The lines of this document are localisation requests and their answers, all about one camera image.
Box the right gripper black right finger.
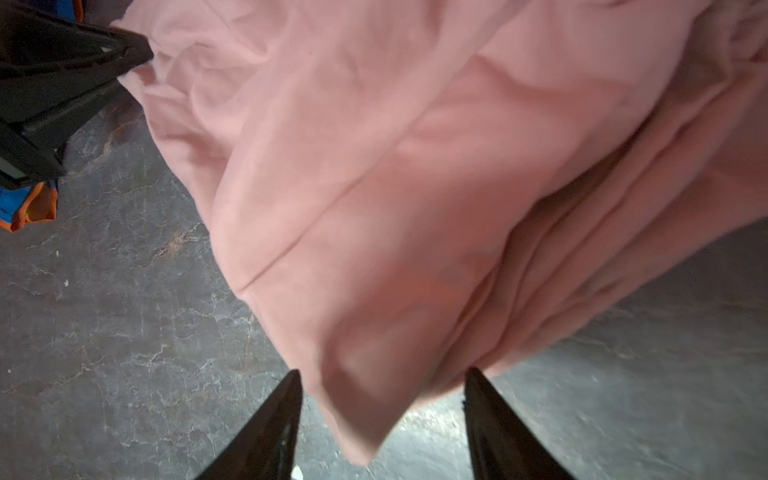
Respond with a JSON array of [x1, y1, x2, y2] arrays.
[[464, 367, 574, 480]]

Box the pink shorts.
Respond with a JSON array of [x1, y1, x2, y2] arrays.
[[117, 1, 767, 465]]

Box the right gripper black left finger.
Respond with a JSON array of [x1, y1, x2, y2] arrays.
[[197, 370, 303, 480]]

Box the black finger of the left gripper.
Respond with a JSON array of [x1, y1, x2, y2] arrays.
[[1, 1, 153, 123], [1, 80, 123, 190]]

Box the rainbow striped shorts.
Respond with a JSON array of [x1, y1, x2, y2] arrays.
[[0, 180, 58, 232]]

